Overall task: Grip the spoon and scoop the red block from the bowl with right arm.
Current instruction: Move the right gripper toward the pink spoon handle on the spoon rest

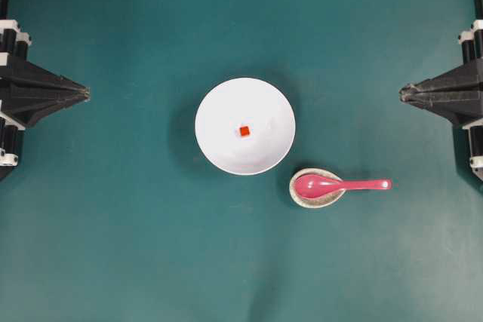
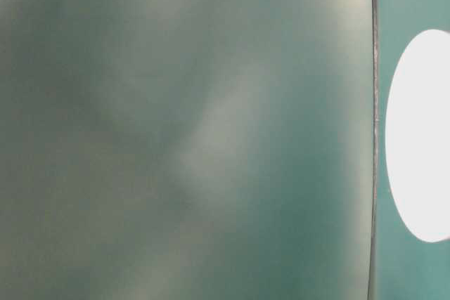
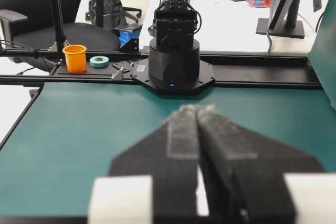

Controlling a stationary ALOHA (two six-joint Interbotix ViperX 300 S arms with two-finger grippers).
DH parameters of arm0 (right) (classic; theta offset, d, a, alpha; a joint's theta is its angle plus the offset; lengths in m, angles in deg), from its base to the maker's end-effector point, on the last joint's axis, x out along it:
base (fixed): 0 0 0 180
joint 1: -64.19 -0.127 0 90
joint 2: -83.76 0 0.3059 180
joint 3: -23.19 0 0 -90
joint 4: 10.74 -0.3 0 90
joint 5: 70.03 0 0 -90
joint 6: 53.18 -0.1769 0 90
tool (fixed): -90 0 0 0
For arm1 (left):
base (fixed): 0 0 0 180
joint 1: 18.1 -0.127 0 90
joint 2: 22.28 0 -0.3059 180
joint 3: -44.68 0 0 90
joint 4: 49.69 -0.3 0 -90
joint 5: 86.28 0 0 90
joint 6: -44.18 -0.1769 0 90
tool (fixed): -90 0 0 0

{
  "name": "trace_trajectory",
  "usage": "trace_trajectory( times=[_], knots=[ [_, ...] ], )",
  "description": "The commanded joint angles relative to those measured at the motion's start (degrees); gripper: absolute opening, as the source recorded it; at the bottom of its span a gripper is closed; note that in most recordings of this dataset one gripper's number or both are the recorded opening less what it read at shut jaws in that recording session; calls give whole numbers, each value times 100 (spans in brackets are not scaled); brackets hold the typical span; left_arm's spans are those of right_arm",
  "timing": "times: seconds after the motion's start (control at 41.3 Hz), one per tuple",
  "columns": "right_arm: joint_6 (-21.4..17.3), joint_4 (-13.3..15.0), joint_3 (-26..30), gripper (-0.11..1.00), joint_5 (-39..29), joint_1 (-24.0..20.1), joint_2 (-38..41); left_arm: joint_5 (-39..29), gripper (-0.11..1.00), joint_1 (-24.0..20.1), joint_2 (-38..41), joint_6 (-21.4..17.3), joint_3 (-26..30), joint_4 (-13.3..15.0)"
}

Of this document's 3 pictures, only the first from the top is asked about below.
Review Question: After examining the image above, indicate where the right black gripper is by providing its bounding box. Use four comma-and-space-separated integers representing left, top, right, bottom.
399, 19, 482, 180

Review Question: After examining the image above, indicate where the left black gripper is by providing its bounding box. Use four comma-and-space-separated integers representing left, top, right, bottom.
1, 20, 90, 181

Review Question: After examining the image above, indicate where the pink plastic soup spoon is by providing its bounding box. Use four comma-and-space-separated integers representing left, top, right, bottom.
295, 174, 392, 199

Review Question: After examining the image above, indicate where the small red block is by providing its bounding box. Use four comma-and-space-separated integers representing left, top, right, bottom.
238, 126, 251, 137

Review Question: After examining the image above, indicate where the speckled ceramic spoon rest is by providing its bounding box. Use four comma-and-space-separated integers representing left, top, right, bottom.
288, 168, 345, 209

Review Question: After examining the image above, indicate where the white round bowl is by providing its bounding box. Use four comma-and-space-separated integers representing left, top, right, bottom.
195, 78, 296, 176

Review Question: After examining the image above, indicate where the green table mat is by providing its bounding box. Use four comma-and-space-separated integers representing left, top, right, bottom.
1, 0, 482, 321

